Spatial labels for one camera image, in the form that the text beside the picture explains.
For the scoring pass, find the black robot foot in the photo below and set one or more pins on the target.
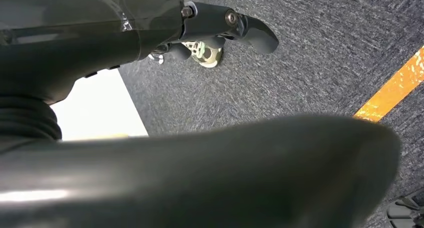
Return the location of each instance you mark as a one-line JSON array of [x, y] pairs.
[[405, 211]]

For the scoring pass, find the ribbed grey robot left arm sleeve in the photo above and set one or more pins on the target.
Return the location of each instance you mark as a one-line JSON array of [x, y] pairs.
[[26, 120]]

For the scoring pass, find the floor marking tape strip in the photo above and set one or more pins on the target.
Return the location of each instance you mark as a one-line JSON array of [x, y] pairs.
[[391, 92]]

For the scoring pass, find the dark grey robot body shell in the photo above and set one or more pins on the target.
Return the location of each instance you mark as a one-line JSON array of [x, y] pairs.
[[205, 180]]

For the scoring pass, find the person's camouflage pattern shoe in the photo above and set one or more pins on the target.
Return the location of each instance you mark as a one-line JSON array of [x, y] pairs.
[[208, 56]]

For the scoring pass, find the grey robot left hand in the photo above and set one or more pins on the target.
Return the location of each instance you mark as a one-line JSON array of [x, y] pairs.
[[82, 31]]

